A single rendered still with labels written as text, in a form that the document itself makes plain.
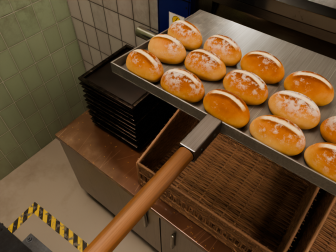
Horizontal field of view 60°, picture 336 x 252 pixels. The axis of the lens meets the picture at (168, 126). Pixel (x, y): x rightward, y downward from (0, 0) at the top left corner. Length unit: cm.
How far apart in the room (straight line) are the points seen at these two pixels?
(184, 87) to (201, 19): 34
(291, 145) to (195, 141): 16
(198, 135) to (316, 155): 19
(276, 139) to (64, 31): 152
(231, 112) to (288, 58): 28
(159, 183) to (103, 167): 80
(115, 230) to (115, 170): 80
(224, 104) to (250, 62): 16
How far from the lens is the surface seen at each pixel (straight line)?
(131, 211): 44
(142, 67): 63
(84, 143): 133
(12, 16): 167
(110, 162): 125
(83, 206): 184
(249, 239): 96
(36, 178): 203
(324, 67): 78
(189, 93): 58
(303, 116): 58
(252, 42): 80
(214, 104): 55
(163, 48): 68
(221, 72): 64
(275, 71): 66
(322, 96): 64
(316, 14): 99
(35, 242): 183
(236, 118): 54
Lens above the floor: 160
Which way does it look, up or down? 49 degrees down
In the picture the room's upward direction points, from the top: straight up
